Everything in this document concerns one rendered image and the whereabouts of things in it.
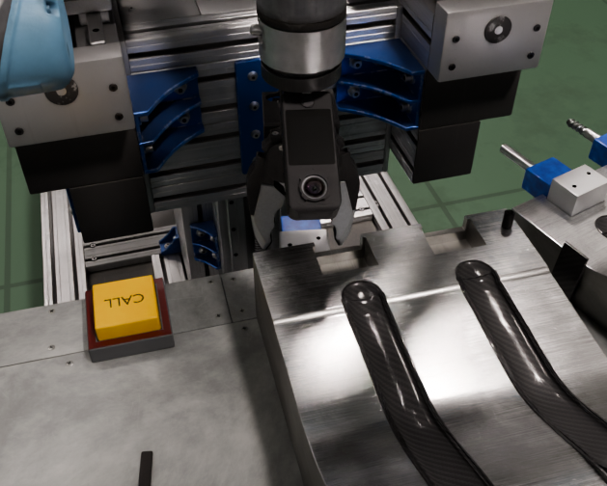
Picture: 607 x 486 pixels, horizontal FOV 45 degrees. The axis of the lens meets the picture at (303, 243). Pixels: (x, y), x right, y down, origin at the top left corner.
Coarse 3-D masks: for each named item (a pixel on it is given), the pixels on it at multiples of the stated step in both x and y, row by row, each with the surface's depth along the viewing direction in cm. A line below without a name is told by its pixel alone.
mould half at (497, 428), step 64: (256, 256) 69; (384, 256) 69; (448, 256) 69; (512, 256) 69; (320, 320) 64; (448, 320) 64; (576, 320) 64; (320, 384) 59; (448, 384) 59; (576, 384) 59; (320, 448) 54; (384, 448) 54; (512, 448) 52
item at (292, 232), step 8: (288, 216) 81; (288, 224) 80; (296, 224) 80; (304, 224) 80; (312, 224) 80; (280, 232) 77; (288, 232) 77; (296, 232) 77; (304, 232) 77; (312, 232) 77; (320, 232) 77; (280, 240) 76; (288, 240) 76; (296, 240) 76; (304, 240) 76; (312, 240) 76; (320, 240) 76; (320, 248) 75; (328, 248) 75
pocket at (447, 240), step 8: (464, 216) 73; (464, 224) 74; (472, 224) 73; (432, 232) 74; (440, 232) 74; (448, 232) 74; (456, 232) 74; (464, 232) 74; (472, 232) 73; (432, 240) 74; (440, 240) 74; (448, 240) 74; (456, 240) 75; (464, 240) 75; (472, 240) 73; (480, 240) 72; (432, 248) 74; (440, 248) 74; (448, 248) 74; (456, 248) 74; (464, 248) 74
